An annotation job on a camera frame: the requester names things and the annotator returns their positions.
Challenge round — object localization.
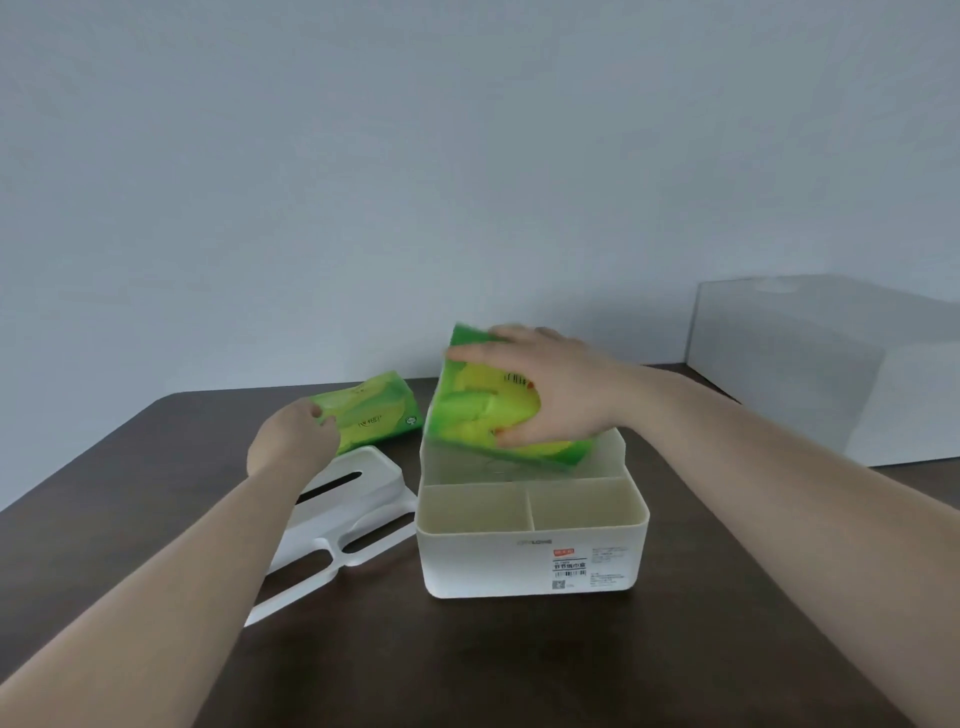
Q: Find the person's left hand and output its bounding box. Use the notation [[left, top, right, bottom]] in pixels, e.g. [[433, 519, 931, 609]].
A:
[[246, 398, 343, 481]]

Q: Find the person's right hand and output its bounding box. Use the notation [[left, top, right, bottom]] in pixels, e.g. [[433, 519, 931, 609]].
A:
[[447, 324, 627, 452]]

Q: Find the green tissue pack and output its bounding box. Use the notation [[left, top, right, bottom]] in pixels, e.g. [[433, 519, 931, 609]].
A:
[[309, 370, 426, 458], [423, 323, 602, 471]]

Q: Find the person's left forearm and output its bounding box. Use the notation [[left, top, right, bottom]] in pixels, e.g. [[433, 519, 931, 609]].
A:
[[0, 448, 335, 728]]

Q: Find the person's right forearm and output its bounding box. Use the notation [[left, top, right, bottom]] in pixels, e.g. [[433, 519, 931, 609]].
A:
[[613, 365, 960, 648]]

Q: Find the white tissue box lid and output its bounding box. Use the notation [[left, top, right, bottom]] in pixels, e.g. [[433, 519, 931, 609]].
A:
[[243, 445, 419, 629]]

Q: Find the white plastic tissue box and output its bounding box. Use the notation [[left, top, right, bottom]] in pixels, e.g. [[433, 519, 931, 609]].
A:
[[417, 423, 651, 600]]

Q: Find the translucent plastic storage box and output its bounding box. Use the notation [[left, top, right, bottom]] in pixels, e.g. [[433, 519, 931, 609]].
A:
[[684, 274, 960, 468]]

